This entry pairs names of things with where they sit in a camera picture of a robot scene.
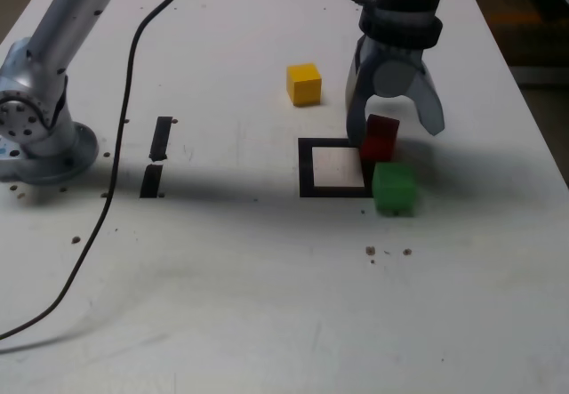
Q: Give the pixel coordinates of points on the yellow cube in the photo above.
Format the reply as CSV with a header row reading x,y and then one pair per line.
x,y
304,87

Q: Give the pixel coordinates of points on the black tape strip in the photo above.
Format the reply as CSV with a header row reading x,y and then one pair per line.
x,y
160,138

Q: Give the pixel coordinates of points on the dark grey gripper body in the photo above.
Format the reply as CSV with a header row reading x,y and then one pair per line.
x,y
391,53

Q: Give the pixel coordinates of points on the green cube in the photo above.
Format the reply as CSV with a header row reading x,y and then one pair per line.
x,y
393,187

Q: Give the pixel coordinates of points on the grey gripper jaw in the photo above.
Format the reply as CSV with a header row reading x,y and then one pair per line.
x,y
357,109
393,78

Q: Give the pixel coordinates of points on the black tape square outline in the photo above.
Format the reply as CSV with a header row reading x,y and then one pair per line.
x,y
306,167

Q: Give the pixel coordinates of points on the red cube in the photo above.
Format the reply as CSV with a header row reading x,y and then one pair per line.
x,y
380,142

